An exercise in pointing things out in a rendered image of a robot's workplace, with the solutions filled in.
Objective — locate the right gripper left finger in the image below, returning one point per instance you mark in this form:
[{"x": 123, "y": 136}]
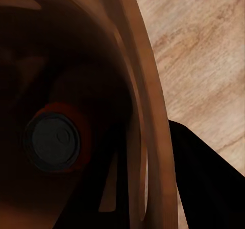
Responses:
[{"x": 81, "y": 210}]

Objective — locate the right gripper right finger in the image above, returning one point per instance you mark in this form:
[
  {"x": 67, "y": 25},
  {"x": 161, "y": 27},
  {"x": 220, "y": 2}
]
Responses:
[{"x": 212, "y": 191}]

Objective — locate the can of soda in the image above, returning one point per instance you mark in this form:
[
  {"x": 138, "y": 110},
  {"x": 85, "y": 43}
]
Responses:
[{"x": 63, "y": 136}]

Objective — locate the trash can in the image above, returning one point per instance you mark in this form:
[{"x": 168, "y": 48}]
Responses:
[{"x": 68, "y": 50}]

